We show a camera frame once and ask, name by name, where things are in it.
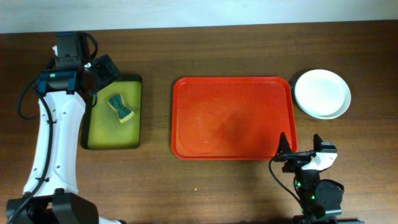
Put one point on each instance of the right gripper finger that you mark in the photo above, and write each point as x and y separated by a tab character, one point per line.
317	143
284	146

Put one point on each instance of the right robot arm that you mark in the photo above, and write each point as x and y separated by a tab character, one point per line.
319	199

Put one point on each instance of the white plate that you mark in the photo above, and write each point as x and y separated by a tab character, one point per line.
320	80

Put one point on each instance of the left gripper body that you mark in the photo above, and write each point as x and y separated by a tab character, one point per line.
106	66

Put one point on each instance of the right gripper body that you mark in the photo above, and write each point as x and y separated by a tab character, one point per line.
294	162

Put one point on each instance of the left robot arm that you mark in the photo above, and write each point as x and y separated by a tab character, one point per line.
51	193

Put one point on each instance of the yellow green sponge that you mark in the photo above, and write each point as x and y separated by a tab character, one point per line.
117	104

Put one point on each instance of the red plastic tray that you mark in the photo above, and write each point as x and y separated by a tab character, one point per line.
231	118

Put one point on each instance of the mint green plate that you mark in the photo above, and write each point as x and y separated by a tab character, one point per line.
323	104

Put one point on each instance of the black tray with yellow liquid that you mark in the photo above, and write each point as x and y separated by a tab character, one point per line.
102	129

